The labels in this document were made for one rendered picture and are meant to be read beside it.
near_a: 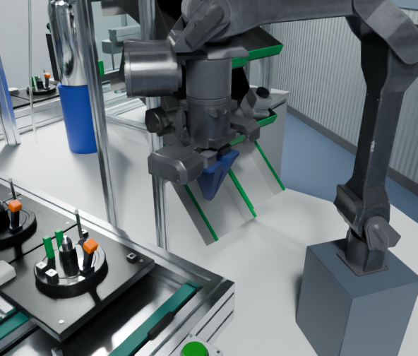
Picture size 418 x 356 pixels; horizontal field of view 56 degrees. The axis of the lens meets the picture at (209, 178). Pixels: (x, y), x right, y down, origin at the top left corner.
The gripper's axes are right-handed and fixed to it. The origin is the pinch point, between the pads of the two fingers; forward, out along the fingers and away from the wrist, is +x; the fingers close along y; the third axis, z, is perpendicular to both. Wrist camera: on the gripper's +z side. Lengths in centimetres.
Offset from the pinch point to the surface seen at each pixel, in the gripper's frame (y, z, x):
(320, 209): -64, 3, 39
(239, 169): -37.6, 17.1, 19.1
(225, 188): -28.6, 15.4, 19.8
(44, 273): 10.3, 32.2, 26.4
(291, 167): -251, 89, 125
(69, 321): 14.1, 20.1, 28.2
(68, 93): -48, 97, 14
